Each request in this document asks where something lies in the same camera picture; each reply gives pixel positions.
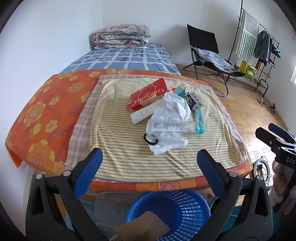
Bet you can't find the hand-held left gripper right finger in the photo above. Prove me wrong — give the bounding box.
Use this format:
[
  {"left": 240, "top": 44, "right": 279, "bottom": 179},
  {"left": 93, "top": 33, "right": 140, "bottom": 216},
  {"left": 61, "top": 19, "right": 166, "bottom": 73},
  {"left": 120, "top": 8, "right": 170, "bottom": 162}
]
[{"left": 196, "top": 149, "right": 274, "bottom": 241}]

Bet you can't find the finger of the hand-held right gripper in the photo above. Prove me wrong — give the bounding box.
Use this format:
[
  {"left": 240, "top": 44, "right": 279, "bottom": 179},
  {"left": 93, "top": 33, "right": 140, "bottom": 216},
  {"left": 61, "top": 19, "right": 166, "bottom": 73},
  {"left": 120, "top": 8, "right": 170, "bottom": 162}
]
[
  {"left": 255, "top": 127, "right": 284, "bottom": 152},
  {"left": 269, "top": 123, "right": 296, "bottom": 144}
]

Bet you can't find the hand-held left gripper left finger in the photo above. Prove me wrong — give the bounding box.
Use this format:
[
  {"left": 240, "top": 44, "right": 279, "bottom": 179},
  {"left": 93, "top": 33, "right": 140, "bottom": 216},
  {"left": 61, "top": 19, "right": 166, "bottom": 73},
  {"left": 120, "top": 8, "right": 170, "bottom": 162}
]
[{"left": 25, "top": 147, "right": 109, "bottom": 241}]

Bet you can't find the blue plastic basket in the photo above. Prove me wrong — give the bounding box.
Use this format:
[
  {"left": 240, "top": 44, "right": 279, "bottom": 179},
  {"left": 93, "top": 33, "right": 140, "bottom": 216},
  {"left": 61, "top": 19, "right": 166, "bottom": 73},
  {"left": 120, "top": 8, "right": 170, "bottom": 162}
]
[{"left": 125, "top": 190, "right": 211, "bottom": 241}]

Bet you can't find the white plastic wrap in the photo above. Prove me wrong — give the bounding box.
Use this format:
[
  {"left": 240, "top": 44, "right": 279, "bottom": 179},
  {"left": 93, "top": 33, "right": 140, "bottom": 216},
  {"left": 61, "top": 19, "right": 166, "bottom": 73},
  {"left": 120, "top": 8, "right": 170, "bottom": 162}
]
[{"left": 150, "top": 131, "right": 189, "bottom": 156}]

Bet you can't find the clear plastic bottle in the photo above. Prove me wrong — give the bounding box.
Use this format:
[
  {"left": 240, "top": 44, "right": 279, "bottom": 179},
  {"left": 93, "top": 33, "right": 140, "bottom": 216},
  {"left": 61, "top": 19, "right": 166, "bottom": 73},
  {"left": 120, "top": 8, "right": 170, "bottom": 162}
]
[{"left": 146, "top": 122, "right": 205, "bottom": 138}]

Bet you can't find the black hair tie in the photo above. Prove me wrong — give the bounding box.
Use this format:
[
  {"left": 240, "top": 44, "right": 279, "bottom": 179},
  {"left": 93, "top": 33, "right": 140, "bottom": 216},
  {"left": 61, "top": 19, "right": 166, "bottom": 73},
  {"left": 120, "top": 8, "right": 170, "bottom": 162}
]
[{"left": 143, "top": 133, "right": 159, "bottom": 146}]

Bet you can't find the colourful snack wrapper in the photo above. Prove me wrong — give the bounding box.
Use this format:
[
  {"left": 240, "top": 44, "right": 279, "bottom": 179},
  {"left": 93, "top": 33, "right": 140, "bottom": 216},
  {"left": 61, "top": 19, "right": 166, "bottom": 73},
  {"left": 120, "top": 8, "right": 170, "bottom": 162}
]
[{"left": 190, "top": 92, "right": 205, "bottom": 110}]

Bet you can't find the white tube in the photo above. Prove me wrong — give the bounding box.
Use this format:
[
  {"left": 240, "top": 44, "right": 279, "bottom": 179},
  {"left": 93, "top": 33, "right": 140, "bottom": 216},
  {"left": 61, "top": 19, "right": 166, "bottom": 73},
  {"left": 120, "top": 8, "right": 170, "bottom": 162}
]
[{"left": 131, "top": 103, "right": 160, "bottom": 125}]

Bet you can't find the person's right hand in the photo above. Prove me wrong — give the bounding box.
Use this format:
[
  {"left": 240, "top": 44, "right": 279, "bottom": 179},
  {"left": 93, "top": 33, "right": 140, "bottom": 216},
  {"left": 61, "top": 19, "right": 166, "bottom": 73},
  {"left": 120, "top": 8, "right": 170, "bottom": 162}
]
[{"left": 272, "top": 160, "right": 293, "bottom": 204}]

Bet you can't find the small black floor object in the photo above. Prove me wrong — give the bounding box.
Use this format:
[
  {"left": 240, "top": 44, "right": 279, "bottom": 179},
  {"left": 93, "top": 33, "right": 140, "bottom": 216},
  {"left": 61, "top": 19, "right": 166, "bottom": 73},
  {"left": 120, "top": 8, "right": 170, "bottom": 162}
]
[{"left": 266, "top": 104, "right": 278, "bottom": 120}]

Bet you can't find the yellow striped cloth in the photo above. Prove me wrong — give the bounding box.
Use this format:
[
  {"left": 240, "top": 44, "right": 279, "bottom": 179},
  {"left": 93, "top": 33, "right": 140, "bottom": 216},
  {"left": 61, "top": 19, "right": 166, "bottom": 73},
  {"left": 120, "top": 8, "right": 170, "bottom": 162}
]
[{"left": 89, "top": 78, "right": 245, "bottom": 182}]

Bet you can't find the striped yellow towel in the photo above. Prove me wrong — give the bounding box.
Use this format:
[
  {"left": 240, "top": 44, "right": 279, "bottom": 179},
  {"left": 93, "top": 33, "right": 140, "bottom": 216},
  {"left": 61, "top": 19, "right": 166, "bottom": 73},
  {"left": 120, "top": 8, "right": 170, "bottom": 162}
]
[{"left": 64, "top": 75, "right": 248, "bottom": 171}]

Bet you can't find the teal packet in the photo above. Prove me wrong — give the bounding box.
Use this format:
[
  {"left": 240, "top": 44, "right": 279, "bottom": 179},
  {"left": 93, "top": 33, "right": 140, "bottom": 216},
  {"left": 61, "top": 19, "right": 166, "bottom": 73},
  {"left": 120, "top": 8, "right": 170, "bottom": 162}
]
[{"left": 194, "top": 108, "right": 204, "bottom": 125}]

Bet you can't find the black clothes rack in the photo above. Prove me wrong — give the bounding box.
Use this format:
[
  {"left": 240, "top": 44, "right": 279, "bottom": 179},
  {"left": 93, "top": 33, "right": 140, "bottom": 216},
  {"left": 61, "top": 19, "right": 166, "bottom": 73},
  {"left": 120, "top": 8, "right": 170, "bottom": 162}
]
[{"left": 229, "top": 0, "right": 281, "bottom": 96}]

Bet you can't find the yellow crate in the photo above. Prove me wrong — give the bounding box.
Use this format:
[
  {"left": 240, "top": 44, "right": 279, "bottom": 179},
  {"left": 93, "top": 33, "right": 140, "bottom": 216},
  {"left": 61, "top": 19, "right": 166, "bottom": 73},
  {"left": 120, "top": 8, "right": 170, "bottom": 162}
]
[{"left": 240, "top": 61, "right": 258, "bottom": 80}]

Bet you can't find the orange floral tablecloth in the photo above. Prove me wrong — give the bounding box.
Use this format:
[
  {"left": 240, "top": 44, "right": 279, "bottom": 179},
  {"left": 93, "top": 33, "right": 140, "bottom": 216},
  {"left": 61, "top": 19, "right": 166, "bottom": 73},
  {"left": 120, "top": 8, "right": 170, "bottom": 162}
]
[{"left": 5, "top": 68, "right": 253, "bottom": 192}]

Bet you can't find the white plastic bag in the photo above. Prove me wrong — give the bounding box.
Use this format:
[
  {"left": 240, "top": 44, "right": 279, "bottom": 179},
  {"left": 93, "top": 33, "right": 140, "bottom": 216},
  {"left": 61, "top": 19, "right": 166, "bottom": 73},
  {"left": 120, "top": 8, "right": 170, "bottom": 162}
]
[{"left": 150, "top": 92, "right": 192, "bottom": 130}]

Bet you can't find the brown cardboard piece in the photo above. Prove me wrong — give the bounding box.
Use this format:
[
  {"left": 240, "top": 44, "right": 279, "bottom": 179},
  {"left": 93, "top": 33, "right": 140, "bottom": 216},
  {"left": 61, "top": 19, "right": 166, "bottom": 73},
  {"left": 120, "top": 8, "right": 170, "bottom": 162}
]
[{"left": 113, "top": 211, "right": 171, "bottom": 241}]

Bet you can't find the teal garment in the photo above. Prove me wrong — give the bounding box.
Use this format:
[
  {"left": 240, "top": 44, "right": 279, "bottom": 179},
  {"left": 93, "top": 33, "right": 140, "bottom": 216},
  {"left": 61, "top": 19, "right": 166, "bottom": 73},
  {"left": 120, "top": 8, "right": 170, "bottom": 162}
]
[{"left": 270, "top": 44, "right": 282, "bottom": 58}]

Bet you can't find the dark jacket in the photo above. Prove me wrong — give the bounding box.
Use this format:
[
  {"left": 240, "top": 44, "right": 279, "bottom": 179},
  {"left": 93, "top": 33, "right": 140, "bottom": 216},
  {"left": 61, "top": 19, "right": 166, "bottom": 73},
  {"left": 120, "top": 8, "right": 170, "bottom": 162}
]
[{"left": 253, "top": 30, "right": 273, "bottom": 67}]

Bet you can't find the light blue packet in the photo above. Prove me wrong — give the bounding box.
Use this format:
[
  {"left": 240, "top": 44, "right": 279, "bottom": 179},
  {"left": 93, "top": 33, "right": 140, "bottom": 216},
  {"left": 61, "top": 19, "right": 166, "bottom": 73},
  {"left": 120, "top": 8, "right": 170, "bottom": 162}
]
[{"left": 172, "top": 84, "right": 188, "bottom": 96}]

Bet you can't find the checked chair cloth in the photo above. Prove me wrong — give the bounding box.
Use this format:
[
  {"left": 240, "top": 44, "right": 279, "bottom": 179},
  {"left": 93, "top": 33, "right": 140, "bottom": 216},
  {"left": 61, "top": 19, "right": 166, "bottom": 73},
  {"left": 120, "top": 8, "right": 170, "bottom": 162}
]
[{"left": 193, "top": 47, "right": 234, "bottom": 71}]

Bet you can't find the green striped towel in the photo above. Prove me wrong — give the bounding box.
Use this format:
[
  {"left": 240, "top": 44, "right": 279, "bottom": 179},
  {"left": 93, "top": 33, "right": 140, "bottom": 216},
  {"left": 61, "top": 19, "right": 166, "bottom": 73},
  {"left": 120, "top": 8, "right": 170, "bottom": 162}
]
[{"left": 236, "top": 10, "right": 260, "bottom": 60}]

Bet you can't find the bed with blue checked sheet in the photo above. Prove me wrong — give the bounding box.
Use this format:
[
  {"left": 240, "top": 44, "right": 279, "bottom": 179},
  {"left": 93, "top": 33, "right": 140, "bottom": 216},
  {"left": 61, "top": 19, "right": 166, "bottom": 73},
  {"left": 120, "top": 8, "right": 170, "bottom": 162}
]
[{"left": 60, "top": 44, "right": 181, "bottom": 76}]

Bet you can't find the black folding chair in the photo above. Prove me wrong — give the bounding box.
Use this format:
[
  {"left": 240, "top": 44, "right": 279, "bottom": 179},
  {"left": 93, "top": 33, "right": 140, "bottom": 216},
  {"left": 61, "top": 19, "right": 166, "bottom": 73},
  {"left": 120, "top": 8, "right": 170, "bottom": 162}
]
[{"left": 183, "top": 24, "right": 245, "bottom": 96}]

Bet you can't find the folded floral quilt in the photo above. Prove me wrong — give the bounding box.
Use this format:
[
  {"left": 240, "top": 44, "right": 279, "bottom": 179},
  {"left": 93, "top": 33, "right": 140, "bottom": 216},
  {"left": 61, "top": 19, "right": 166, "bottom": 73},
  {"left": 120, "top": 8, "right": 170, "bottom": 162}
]
[{"left": 92, "top": 24, "right": 151, "bottom": 49}]

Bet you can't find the white ring light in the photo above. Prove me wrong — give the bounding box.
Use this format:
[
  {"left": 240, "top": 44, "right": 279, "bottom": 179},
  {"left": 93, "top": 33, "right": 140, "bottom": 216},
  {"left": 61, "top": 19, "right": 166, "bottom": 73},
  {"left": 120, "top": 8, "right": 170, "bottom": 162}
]
[{"left": 253, "top": 156, "right": 270, "bottom": 186}]

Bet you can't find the white floor cable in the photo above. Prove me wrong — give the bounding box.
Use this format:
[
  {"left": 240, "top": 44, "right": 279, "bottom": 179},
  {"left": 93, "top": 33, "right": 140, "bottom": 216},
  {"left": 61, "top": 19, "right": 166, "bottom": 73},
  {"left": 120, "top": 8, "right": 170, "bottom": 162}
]
[{"left": 249, "top": 90, "right": 267, "bottom": 105}]

